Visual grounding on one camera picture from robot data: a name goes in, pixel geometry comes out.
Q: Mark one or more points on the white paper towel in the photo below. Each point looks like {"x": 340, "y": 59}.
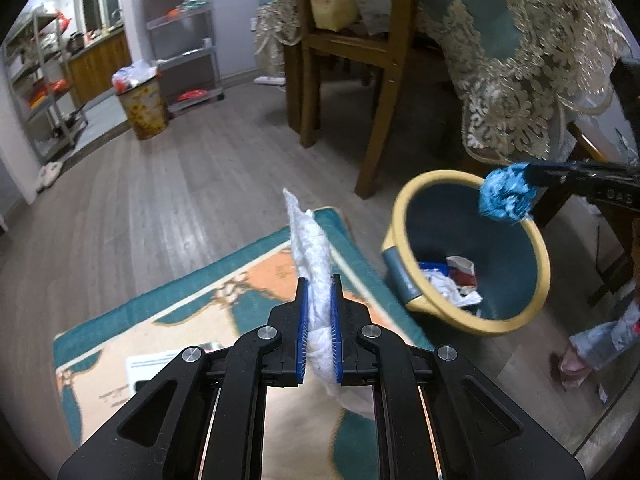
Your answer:
{"x": 315, "y": 250}

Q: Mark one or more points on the white tissue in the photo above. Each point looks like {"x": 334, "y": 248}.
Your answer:
{"x": 450, "y": 287}

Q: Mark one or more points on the orange plastic bags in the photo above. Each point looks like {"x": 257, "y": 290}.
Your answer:
{"x": 47, "y": 91}

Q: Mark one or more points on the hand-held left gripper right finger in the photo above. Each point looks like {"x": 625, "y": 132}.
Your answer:
{"x": 336, "y": 330}

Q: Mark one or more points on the wooden kitchen cabinet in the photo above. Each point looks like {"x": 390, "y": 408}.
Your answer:
{"x": 97, "y": 67}

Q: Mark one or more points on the red plastic bag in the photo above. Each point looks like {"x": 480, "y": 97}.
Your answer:
{"x": 191, "y": 95}

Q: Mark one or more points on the teal and orange patterned mat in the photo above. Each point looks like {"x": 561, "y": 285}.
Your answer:
{"x": 200, "y": 310}

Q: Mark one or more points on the yellow bag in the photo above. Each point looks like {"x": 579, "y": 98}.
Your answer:
{"x": 332, "y": 7}

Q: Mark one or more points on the dark cooking pot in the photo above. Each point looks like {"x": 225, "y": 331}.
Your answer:
{"x": 75, "y": 42}

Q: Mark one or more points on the grey rolling cart shelf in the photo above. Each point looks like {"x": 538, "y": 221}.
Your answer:
{"x": 182, "y": 35}

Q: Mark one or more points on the blue wrapper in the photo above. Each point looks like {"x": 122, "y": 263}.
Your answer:
{"x": 505, "y": 192}

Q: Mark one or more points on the white slipper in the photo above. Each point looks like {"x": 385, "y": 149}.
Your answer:
{"x": 54, "y": 171}
{"x": 43, "y": 180}

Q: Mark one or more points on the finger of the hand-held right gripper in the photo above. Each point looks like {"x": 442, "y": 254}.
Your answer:
{"x": 560, "y": 174}

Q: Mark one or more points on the floral waste bin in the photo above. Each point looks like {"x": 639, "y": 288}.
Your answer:
{"x": 145, "y": 115}

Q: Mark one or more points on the yellow and teal waste bin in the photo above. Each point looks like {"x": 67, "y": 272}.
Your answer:
{"x": 505, "y": 260}

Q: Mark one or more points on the white paper sheet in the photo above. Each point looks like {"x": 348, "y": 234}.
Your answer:
{"x": 372, "y": 7}

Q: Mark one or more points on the white plastic bag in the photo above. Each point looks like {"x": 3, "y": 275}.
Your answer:
{"x": 132, "y": 75}

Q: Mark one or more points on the white printed leaflet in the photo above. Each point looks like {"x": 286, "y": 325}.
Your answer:
{"x": 150, "y": 367}

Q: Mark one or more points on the white flat stand base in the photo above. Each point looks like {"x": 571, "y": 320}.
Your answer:
{"x": 270, "y": 82}

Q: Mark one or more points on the metal shelf rack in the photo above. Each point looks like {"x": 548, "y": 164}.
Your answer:
{"x": 50, "y": 97}

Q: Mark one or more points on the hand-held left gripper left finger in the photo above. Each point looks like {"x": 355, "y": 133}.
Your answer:
{"x": 301, "y": 330}

